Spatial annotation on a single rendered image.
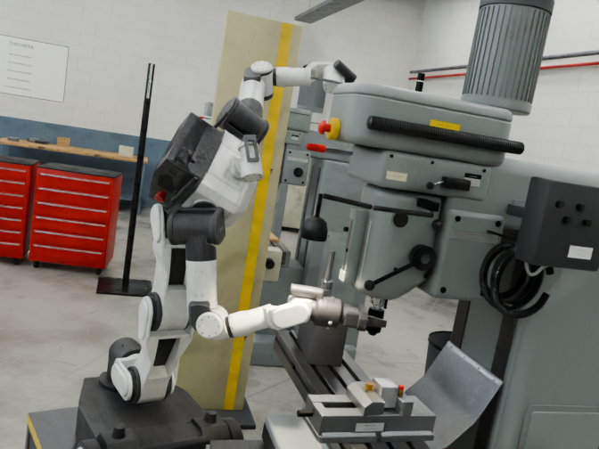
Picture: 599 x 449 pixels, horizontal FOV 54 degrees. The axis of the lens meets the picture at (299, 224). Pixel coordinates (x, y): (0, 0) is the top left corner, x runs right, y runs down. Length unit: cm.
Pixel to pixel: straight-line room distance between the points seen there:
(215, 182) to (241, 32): 165
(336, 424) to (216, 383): 209
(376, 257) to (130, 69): 915
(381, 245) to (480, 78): 55
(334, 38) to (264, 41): 787
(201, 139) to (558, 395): 131
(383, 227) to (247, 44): 191
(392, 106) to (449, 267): 48
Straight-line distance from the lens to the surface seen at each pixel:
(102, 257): 619
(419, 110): 159
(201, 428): 235
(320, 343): 208
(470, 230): 172
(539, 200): 154
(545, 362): 191
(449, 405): 199
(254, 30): 336
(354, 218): 167
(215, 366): 363
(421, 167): 161
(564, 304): 188
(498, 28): 180
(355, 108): 155
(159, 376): 238
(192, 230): 173
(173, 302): 219
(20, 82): 1068
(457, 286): 174
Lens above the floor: 174
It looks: 9 degrees down
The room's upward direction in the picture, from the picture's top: 9 degrees clockwise
